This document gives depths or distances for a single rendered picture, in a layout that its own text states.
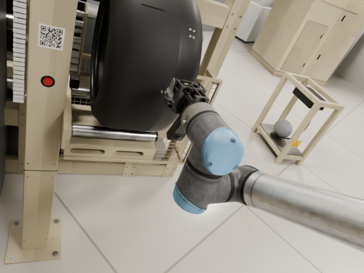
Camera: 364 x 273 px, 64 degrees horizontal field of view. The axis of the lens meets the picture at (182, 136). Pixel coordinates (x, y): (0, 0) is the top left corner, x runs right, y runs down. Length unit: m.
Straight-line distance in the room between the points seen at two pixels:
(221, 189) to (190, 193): 0.08
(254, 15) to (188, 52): 6.28
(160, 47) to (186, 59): 0.09
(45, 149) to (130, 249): 0.91
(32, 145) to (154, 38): 0.68
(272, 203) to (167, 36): 0.56
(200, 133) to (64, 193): 1.62
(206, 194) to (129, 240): 1.36
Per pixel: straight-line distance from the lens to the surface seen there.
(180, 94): 0.75
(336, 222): 0.58
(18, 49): 1.10
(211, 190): 0.65
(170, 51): 0.92
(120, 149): 1.20
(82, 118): 1.40
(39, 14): 1.04
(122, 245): 1.94
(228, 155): 0.59
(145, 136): 1.21
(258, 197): 0.68
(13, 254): 1.88
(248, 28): 7.24
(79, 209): 2.05
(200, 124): 0.62
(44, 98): 1.16
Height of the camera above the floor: 1.62
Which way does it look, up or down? 34 degrees down
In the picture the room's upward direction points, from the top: 23 degrees clockwise
